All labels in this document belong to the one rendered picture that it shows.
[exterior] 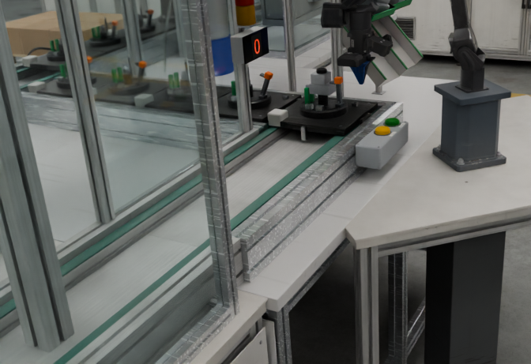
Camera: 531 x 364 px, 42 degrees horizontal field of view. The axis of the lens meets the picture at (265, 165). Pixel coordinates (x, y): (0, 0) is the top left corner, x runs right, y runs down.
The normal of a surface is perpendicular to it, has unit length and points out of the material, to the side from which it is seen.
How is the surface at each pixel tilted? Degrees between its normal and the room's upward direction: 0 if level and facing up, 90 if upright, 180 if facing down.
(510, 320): 0
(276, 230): 90
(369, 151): 90
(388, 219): 0
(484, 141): 90
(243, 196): 0
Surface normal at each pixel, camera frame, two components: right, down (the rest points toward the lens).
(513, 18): -0.50, 0.37
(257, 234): 0.86, 0.15
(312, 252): -0.07, -0.91
